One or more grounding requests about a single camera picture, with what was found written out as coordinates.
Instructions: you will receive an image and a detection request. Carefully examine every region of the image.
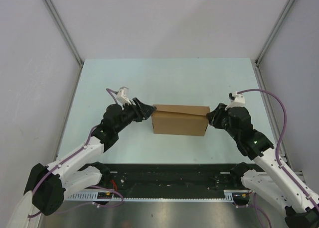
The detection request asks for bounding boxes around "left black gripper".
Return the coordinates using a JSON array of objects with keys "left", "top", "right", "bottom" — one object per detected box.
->
[{"left": 115, "top": 97, "right": 156, "bottom": 133}]

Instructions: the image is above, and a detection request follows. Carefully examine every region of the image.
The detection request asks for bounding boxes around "brown cardboard box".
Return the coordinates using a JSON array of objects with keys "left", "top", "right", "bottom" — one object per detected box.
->
[{"left": 152, "top": 105, "right": 210, "bottom": 136}]

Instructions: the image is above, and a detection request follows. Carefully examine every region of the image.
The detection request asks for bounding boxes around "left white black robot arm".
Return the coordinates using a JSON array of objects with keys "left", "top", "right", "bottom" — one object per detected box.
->
[{"left": 25, "top": 98, "right": 157, "bottom": 216}]

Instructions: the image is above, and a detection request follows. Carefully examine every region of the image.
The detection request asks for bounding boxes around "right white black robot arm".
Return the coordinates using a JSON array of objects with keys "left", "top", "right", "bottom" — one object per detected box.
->
[{"left": 206, "top": 104, "right": 319, "bottom": 228}]

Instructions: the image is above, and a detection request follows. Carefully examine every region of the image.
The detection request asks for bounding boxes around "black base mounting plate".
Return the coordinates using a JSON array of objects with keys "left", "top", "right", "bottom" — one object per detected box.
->
[{"left": 90, "top": 162, "right": 262, "bottom": 197}]

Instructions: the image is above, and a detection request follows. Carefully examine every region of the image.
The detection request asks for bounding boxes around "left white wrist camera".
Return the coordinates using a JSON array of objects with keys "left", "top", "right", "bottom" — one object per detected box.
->
[{"left": 116, "top": 87, "right": 132, "bottom": 105}]

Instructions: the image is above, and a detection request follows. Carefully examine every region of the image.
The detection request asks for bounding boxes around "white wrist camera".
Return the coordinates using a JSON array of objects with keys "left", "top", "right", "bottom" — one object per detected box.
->
[
  {"left": 225, "top": 92, "right": 246, "bottom": 110},
  {"left": 116, "top": 87, "right": 132, "bottom": 105}
]

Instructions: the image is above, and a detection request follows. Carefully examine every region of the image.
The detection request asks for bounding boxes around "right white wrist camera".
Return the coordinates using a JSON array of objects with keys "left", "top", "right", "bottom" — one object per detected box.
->
[{"left": 225, "top": 92, "right": 246, "bottom": 110}]

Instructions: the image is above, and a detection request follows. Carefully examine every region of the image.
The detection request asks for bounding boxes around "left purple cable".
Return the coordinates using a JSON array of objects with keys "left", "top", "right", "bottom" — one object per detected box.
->
[{"left": 27, "top": 88, "right": 125, "bottom": 219}]

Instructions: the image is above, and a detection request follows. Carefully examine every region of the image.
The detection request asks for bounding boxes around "purple cable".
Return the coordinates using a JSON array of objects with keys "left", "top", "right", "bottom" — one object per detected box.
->
[
  {"left": 235, "top": 89, "right": 315, "bottom": 228},
  {"left": 27, "top": 88, "right": 125, "bottom": 219}
]

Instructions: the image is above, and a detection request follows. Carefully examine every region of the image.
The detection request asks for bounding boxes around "right aluminium side rail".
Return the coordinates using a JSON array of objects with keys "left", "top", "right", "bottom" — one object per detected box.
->
[{"left": 253, "top": 60, "right": 290, "bottom": 164}]

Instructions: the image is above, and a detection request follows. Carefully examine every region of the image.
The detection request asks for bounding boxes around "grey slotted cable duct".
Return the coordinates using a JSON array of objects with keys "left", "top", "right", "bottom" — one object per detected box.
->
[{"left": 66, "top": 190, "right": 242, "bottom": 203}]

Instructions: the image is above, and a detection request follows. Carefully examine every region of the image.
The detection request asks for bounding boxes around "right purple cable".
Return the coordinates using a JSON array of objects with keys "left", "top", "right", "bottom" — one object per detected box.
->
[{"left": 235, "top": 89, "right": 315, "bottom": 228}]

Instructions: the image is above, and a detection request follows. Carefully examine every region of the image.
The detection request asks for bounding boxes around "right aluminium corner post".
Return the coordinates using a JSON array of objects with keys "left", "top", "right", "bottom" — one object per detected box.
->
[{"left": 255, "top": 0, "right": 296, "bottom": 66}]

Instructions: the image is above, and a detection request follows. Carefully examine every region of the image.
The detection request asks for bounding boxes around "aluminium corner post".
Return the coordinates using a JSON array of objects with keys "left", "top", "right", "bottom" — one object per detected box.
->
[
  {"left": 42, "top": 0, "right": 84, "bottom": 68},
  {"left": 255, "top": 0, "right": 296, "bottom": 66}
]

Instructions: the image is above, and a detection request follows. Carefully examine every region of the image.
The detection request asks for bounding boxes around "left aluminium corner post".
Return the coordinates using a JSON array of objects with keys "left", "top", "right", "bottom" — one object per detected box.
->
[{"left": 42, "top": 0, "right": 84, "bottom": 68}]

